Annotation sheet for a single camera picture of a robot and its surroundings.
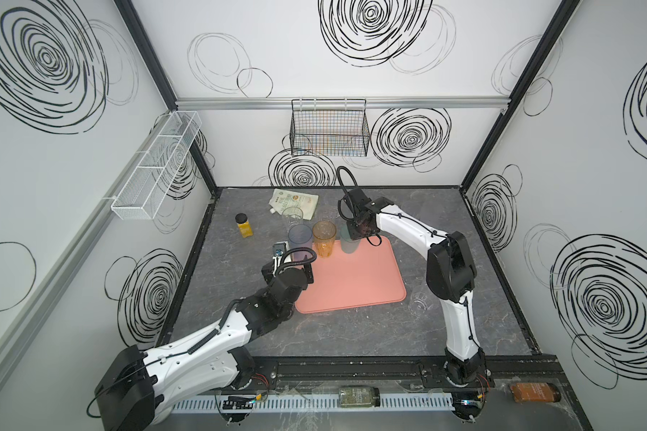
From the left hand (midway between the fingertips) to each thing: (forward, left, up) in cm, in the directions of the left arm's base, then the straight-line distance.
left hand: (296, 259), depth 79 cm
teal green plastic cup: (+10, -16, -8) cm, 20 cm away
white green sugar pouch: (+37, +12, -16) cm, 42 cm away
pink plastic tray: (+2, -24, -13) cm, 28 cm away
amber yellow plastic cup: (+16, -7, -9) cm, 20 cm away
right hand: (+17, -19, -8) cm, 27 cm away
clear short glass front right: (-6, -39, -16) cm, 43 cm away
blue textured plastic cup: (+15, +1, -10) cm, 18 cm away
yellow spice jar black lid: (+19, +23, -9) cm, 31 cm away
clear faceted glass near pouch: (+27, +6, -12) cm, 30 cm away
